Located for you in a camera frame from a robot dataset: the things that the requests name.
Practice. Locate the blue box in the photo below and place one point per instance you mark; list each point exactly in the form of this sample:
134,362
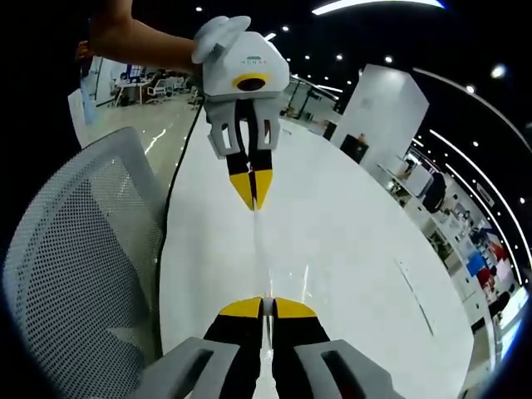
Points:
476,264

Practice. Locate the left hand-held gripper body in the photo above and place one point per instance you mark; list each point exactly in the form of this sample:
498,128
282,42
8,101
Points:
245,62

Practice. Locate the white square pillar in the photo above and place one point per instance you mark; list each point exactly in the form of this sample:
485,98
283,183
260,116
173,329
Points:
382,108

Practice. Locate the white office chair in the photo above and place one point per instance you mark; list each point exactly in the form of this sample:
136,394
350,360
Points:
160,90

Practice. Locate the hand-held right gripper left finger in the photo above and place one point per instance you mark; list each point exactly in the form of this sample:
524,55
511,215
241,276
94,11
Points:
232,345

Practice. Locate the white workbench row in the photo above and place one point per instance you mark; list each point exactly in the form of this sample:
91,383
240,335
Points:
440,245

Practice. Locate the clear food packaging bag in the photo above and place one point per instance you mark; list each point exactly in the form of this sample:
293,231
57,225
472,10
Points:
261,249

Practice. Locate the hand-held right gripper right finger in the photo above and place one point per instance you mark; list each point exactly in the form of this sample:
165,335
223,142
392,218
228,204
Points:
299,345

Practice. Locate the grey mesh office chair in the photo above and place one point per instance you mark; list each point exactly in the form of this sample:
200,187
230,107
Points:
70,257

